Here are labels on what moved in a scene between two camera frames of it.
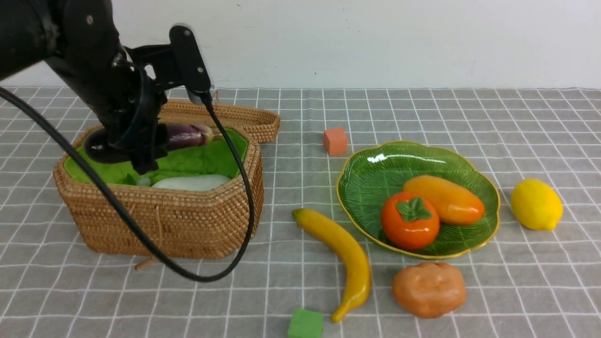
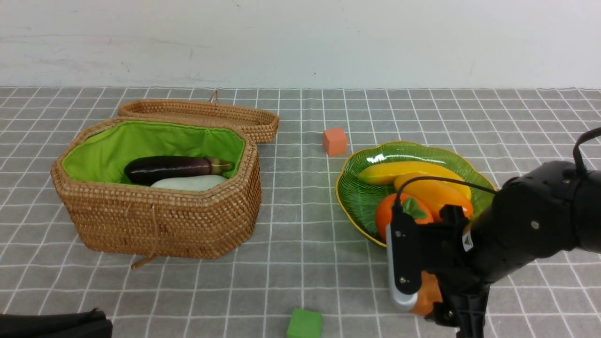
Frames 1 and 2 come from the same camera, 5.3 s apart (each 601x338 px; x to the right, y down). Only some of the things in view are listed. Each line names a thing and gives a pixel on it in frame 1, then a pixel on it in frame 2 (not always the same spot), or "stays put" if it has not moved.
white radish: (193, 182) stays put
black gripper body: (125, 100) -> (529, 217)
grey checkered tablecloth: (520, 281) stays put
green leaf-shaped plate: (369, 176) stays put
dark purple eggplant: (179, 137) -> (145, 171)
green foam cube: (305, 324) stays put
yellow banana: (319, 224) -> (387, 173)
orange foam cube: (335, 141) stays put
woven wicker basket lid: (260, 125) stays put
